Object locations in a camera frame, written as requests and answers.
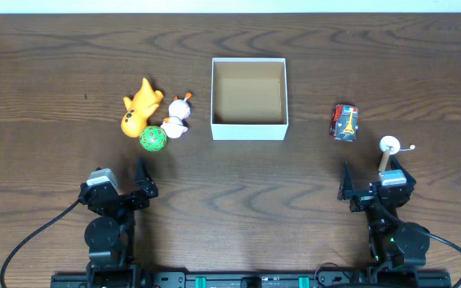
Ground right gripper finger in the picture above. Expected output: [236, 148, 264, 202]
[337, 162, 354, 201]
[390, 155, 404, 171]

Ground white wooden kendama toy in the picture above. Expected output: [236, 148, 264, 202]
[378, 135, 415, 172]

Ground red grey toy car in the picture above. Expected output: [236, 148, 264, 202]
[329, 104, 359, 142]

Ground orange rubber animal toy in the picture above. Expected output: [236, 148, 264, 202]
[121, 78, 163, 138]

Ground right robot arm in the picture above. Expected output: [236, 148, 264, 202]
[337, 156, 430, 285]

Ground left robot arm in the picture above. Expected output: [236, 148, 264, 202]
[78, 158, 158, 287]

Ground green number ball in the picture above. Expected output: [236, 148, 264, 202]
[139, 126, 167, 152]

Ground white pink chicken toy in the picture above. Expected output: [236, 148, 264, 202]
[160, 92, 192, 138]

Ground white cardboard box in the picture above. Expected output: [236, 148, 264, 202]
[210, 58, 289, 141]

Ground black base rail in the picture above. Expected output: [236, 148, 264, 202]
[50, 267, 451, 288]

